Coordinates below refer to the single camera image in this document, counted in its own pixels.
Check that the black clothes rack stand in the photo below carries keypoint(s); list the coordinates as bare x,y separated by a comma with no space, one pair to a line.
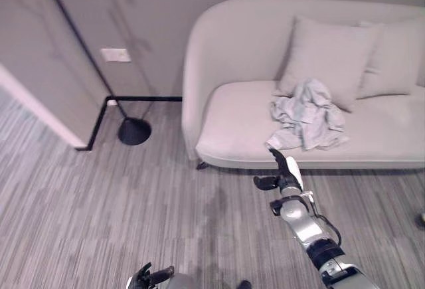
99,66

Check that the light grey garment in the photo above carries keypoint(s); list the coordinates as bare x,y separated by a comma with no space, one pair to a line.
307,116

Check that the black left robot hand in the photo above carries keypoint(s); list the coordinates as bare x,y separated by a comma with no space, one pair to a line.
146,275

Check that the person's foot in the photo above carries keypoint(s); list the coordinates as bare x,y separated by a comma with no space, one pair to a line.
421,218

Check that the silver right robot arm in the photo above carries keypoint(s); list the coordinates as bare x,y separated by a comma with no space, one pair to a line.
310,226

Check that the large light grey cushion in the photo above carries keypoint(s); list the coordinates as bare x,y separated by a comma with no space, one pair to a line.
327,59

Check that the small white floor object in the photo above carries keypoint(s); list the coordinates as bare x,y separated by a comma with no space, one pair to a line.
112,103

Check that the white wall socket plate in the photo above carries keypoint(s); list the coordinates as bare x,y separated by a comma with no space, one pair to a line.
115,55

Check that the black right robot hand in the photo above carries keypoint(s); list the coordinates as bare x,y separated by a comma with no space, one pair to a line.
288,171

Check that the dark robot foot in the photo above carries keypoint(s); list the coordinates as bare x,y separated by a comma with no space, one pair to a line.
244,284

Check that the light grey sofa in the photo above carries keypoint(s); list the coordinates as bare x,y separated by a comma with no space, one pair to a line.
299,83

